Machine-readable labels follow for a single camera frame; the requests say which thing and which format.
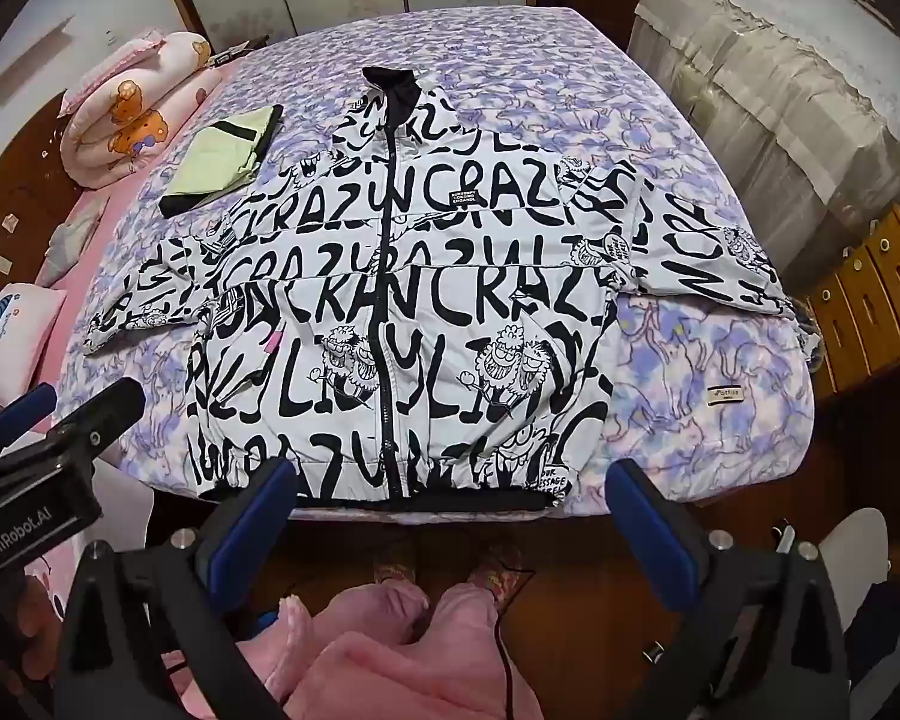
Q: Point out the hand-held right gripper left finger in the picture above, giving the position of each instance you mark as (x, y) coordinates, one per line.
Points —
(251, 525)

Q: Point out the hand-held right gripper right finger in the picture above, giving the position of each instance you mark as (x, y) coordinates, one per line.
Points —
(649, 532)

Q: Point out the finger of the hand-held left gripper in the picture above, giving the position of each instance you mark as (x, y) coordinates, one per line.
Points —
(112, 409)
(26, 409)

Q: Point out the black white printed jacket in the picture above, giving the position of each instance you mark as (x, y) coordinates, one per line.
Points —
(450, 300)

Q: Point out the pink printed pillow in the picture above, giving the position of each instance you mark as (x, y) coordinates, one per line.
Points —
(15, 330)

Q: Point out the patterned slipper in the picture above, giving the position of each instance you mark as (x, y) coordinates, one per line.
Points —
(499, 574)
(396, 564)

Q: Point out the grey folded cloth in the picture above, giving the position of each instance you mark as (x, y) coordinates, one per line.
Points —
(71, 236)

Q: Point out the person's pink fleece pajamas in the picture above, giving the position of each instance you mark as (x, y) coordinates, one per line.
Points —
(390, 660)

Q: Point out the pink bed sheet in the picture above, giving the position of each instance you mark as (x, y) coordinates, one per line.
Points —
(94, 202)

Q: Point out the white rounded object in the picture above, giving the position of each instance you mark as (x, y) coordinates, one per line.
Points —
(859, 555)

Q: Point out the light green folded garment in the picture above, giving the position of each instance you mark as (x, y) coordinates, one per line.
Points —
(217, 157)

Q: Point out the rolled bear print quilt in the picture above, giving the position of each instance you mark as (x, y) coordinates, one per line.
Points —
(142, 105)

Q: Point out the wooden drawer cabinet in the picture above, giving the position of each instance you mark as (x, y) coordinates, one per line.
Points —
(870, 292)

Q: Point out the purple cat print blanket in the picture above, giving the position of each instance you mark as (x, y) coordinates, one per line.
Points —
(540, 75)

